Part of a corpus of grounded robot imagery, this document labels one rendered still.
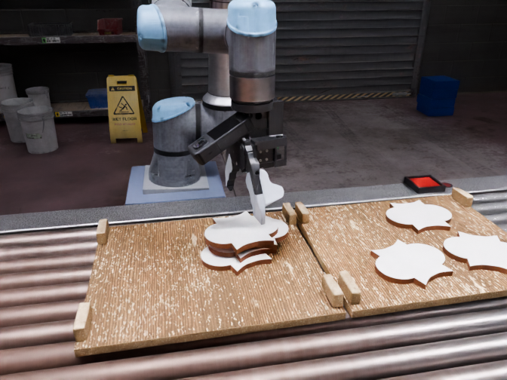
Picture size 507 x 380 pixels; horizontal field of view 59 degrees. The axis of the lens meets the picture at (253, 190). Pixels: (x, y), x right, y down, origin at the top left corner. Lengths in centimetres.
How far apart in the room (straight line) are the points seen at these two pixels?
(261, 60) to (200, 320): 41
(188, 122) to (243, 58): 54
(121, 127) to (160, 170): 313
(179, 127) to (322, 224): 49
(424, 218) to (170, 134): 68
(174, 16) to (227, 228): 38
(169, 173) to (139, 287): 53
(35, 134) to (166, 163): 316
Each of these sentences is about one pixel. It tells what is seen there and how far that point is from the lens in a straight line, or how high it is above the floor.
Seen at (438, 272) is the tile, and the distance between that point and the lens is 85.
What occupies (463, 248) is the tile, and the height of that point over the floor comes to 95.
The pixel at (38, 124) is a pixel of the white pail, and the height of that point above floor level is 27.
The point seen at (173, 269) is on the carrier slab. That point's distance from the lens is 83.
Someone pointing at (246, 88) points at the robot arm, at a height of 126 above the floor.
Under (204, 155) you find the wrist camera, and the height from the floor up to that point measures 115.
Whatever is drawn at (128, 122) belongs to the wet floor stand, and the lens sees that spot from 437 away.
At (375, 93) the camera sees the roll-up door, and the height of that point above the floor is 6.
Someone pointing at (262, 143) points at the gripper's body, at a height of 116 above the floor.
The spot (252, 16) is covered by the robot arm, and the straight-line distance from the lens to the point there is 70.
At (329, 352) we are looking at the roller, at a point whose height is 91.
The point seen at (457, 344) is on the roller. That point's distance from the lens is 76.
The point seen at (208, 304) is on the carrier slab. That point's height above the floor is 94.
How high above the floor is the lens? 141
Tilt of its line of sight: 25 degrees down
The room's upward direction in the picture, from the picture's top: straight up
